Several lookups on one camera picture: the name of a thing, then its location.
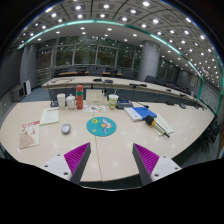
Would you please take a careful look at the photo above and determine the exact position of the colourful sticker sheet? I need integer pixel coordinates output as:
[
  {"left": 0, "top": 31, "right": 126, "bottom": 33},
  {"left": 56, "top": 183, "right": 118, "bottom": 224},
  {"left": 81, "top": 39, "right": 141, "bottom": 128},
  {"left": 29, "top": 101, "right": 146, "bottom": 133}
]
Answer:
[{"left": 83, "top": 105, "right": 106, "bottom": 113}]

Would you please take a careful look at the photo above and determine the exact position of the red and beige booklet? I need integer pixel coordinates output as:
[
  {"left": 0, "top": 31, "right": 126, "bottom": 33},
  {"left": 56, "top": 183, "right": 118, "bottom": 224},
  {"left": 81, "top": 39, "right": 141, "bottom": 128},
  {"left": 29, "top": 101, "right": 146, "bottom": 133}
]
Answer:
[{"left": 20, "top": 121, "right": 40, "bottom": 149}]

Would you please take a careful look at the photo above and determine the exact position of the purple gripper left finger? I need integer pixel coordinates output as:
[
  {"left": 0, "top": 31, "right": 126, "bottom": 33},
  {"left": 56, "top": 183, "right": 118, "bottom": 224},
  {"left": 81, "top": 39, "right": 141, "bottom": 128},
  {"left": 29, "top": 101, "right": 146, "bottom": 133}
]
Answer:
[{"left": 42, "top": 142, "right": 92, "bottom": 185}]

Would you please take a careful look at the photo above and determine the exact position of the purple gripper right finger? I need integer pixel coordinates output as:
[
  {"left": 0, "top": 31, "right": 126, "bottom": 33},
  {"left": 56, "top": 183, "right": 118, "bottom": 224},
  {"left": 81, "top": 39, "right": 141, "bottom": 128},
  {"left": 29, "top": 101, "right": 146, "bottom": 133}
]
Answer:
[{"left": 132, "top": 143, "right": 183, "bottom": 186}]

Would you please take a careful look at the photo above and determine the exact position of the beige desk name stand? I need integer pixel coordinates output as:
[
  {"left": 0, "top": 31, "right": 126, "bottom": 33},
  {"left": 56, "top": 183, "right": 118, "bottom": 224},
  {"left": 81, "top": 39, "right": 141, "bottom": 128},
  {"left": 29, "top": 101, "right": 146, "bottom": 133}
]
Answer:
[{"left": 86, "top": 89, "right": 107, "bottom": 105}]

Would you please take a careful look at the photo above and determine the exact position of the grey computer mouse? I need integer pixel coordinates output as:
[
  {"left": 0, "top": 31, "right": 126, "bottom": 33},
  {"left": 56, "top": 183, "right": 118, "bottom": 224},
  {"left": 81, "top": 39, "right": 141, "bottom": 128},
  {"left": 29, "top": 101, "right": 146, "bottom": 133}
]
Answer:
[{"left": 62, "top": 124, "right": 71, "bottom": 135}]

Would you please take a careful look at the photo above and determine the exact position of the round teal mouse pad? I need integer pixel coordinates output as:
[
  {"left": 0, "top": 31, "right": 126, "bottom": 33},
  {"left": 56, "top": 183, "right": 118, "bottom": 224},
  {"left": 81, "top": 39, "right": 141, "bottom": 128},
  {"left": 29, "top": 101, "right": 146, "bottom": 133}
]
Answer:
[{"left": 86, "top": 117, "right": 117, "bottom": 137}]

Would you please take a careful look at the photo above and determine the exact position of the long curved conference desk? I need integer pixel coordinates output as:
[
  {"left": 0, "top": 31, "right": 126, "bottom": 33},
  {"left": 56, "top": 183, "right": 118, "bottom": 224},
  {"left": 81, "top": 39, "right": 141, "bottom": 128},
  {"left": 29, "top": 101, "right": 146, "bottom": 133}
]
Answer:
[{"left": 42, "top": 76, "right": 197, "bottom": 102}]

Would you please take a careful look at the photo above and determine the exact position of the white paper sheet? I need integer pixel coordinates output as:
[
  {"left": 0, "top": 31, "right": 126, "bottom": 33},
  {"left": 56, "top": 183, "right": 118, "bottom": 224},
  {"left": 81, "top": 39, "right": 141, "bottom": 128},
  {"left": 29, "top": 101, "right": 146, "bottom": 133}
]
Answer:
[{"left": 154, "top": 114, "right": 174, "bottom": 136}]

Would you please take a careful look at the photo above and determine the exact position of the white lidded mug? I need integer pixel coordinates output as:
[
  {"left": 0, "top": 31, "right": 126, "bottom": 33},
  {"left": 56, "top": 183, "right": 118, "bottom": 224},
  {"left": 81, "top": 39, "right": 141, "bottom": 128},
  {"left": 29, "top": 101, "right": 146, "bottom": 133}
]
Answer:
[{"left": 66, "top": 94, "right": 75, "bottom": 110}]

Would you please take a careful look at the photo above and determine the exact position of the white paper cup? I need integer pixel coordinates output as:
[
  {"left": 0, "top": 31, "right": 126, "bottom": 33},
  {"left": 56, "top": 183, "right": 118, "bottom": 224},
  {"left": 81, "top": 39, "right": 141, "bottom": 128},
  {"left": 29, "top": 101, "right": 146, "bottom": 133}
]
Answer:
[{"left": 57, "top": 93, "right": 65, "bottom": 109}]

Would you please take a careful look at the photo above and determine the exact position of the black and yellow microphone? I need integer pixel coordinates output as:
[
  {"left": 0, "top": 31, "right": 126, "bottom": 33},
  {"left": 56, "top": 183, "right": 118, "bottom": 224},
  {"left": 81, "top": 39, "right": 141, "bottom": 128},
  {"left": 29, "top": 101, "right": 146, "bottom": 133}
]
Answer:
[{"left": 145, "top": 115, "right": 170, "bottom": 137}]

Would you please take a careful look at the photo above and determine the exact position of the white paper booklet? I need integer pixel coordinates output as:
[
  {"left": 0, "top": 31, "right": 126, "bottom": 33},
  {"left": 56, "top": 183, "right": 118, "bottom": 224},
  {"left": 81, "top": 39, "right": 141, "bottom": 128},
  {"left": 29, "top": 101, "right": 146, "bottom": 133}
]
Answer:
[{"left": 40, "top": 107, "right": 59, "bottom": 125}]

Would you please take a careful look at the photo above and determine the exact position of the green and white cup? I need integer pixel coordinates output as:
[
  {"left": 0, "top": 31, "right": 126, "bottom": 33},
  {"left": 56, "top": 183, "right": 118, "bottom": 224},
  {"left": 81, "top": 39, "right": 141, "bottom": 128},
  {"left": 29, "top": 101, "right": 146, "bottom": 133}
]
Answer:
[{"left": 109, "top": 94, "right": 119, "bottom": 110}]

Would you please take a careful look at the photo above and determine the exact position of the white notebook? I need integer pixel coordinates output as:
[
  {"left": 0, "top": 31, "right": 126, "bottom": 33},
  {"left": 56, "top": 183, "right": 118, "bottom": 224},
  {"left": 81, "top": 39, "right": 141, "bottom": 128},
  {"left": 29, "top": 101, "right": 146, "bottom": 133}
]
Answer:
[{"left": 124, "top": 107, "right": 142, "bottom": 121}]

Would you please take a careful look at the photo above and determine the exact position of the black conference microphone base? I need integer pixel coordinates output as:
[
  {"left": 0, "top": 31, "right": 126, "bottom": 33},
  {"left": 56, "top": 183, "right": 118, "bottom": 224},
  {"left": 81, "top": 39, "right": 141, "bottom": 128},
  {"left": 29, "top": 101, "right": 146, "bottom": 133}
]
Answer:
[{"left": 50, "top": 101, "right": 59, "bottom": 107}]

